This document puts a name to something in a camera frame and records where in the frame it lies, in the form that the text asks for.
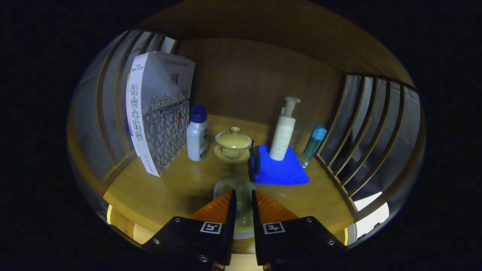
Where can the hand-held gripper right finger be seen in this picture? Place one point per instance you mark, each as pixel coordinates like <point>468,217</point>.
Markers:
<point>258,233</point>

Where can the white pump bottle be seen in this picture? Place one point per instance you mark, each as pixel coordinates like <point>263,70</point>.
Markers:
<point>282,139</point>

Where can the small black object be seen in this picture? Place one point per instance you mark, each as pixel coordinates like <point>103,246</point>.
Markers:
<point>253,165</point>

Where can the blue folded cloth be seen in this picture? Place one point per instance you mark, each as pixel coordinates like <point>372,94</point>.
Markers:
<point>282,171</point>

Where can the wooden countertop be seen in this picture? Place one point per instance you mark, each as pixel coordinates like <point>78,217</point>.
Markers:
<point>180,188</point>

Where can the teal slim bottle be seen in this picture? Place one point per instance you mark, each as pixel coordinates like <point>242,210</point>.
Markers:
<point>314,143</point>

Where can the small white bottle blue cap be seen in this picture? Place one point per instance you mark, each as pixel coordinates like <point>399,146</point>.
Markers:
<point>197,139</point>

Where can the wooden cabinet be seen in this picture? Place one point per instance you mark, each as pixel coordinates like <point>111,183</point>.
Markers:
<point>256,82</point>

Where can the yellow lidded teacup with saucer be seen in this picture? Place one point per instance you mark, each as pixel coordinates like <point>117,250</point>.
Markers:
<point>232,143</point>

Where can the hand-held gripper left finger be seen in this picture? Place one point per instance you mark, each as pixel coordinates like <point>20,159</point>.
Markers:
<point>230,233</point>

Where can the white book with grey pattern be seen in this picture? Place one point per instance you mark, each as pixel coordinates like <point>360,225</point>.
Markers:
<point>162,124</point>

